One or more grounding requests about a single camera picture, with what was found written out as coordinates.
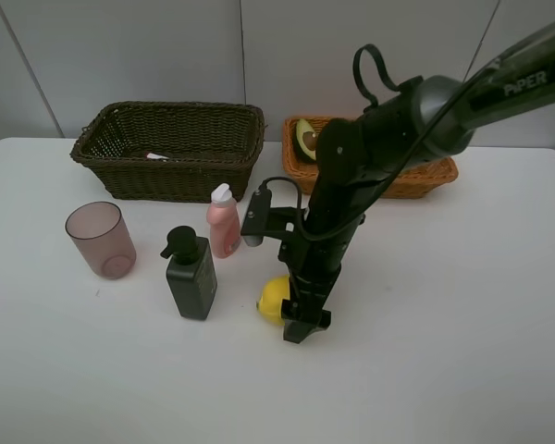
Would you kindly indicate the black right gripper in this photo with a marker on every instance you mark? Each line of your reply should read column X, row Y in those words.
column 314, row 255

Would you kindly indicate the yellow lemon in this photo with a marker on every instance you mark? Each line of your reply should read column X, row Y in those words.
column 273, row 294

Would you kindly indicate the halved avocado with pit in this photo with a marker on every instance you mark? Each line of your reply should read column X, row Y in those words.
column 305, row 141

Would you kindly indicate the white marker pink caps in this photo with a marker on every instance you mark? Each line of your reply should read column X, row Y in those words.
column 153, row 156

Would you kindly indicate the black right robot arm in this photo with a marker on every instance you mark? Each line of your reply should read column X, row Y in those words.
column 428, row 120

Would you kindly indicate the dark green pump bottle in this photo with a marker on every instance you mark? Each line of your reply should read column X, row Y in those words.
column 190, row 272

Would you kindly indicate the pink squeeze bottle white cap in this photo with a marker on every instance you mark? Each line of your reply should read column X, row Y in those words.
column 223, row 219

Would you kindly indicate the translucent pink plastic cup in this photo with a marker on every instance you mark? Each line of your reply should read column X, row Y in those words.
column 101, row 235

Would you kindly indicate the dark brown wicker basket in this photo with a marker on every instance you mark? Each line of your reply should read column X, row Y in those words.
column 207, row 144

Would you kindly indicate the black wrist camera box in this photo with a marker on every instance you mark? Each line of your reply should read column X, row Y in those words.
column 262, row 220

